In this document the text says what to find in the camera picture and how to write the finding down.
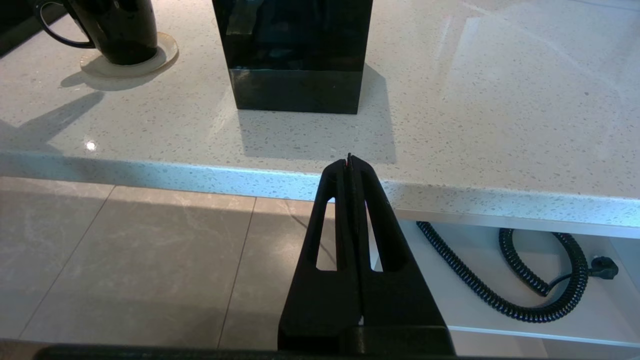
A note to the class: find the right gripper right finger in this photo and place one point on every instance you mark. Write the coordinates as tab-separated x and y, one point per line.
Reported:
400	300

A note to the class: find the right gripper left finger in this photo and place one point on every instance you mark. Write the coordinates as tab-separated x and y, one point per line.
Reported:
320	300

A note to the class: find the white base panel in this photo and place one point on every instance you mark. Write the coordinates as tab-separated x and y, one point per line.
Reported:
500	335

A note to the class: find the black tissue box white lid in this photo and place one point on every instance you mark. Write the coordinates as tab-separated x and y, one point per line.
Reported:
300	75

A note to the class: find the round clear coaster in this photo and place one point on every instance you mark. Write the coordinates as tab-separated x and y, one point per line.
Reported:
164	56

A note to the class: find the black mug white inside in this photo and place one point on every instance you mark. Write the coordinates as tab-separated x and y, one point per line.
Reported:
125	32

